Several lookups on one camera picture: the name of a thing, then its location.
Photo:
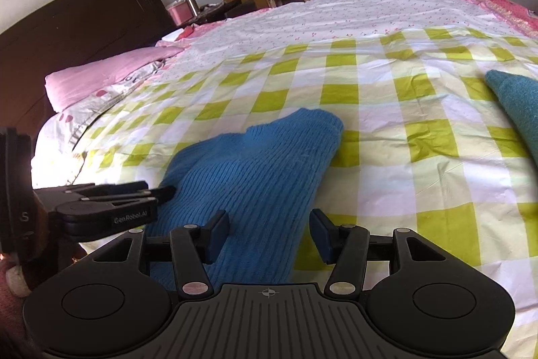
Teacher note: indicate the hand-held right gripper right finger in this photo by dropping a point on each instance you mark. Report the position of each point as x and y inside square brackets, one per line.
[321, 237]

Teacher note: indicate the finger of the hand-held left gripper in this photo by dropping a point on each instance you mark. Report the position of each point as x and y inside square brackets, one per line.
[109, 188]
[164, 194]

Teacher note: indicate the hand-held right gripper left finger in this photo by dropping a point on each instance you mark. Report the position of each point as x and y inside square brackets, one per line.
[218, 239]

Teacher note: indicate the blue knit sweater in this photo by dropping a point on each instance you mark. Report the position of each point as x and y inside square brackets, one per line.
[252, 174]

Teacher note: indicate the person's left forearm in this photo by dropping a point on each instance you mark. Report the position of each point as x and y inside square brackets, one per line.
[12, 312]

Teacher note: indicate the pink pillow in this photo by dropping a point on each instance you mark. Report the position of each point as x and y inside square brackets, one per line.
[96, 77]

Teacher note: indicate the yellow checked bedsheet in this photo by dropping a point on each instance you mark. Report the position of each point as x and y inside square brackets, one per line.
[399, 111]

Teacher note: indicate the dark wooden headboard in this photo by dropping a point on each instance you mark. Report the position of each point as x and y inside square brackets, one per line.
[84, 26]

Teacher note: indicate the pink box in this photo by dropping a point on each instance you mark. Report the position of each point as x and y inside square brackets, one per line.
[178, 12]

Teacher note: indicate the metal cup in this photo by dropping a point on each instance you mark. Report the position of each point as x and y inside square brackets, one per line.
[192, 3]

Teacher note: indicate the dark nightstand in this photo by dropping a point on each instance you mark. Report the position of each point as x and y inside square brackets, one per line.
[227, 10]

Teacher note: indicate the white floral sheet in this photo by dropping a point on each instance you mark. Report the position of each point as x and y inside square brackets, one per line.
[336, 18]

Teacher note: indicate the teal cloth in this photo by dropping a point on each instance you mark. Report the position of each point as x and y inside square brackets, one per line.
[521, 111]

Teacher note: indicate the pink floral bedspread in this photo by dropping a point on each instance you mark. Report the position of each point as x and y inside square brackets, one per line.
[504, 5]

